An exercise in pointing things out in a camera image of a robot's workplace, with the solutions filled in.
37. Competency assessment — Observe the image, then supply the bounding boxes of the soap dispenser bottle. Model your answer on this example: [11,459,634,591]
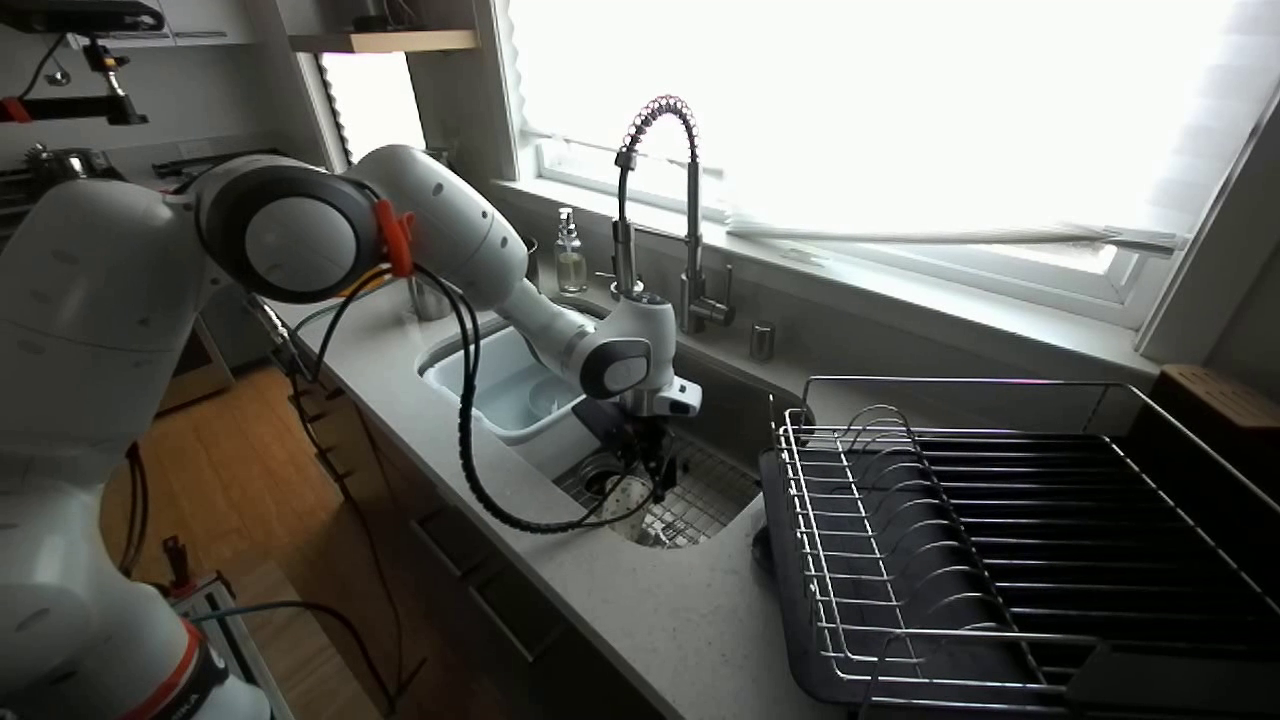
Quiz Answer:
[553,207,587,291]

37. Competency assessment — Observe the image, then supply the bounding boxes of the steel kitchen sink basin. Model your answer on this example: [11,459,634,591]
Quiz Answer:
[417,297,803,551]

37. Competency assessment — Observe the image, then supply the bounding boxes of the white plastic wash tub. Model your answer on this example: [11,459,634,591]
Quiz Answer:
[476,326,586,438]

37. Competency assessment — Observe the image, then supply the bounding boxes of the wire sink bottom grid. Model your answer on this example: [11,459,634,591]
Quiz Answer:
[556,438,761,547]

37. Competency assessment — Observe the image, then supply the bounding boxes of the black dish drying rack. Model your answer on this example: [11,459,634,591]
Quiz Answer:
[761,376,1280,720]

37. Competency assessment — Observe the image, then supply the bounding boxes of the spring neck kitchen faucet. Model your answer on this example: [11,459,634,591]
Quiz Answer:
[611,97,735,333]

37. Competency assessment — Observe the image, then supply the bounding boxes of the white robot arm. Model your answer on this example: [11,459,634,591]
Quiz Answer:
[0,143,705,720]

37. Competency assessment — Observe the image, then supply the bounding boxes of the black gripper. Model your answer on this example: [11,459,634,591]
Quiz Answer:
[620,413,667,470]

